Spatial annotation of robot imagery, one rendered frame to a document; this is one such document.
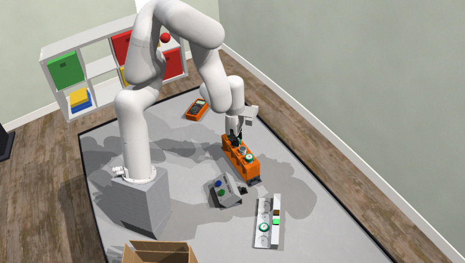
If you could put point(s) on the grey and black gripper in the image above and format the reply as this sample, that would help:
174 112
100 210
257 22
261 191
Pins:
233 125

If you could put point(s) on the black mounting bracket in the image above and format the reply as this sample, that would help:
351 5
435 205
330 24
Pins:
255 181

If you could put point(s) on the grey key housing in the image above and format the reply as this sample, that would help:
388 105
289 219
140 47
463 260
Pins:
226 191

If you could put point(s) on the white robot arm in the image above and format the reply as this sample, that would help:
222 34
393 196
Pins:
144 70

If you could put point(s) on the black table edge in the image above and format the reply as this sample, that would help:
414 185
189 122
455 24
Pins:
322 183

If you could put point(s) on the orange digital multimeter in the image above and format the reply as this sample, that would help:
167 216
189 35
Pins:
196 110

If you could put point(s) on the orange tube rack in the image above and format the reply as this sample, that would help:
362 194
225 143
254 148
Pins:
247 171

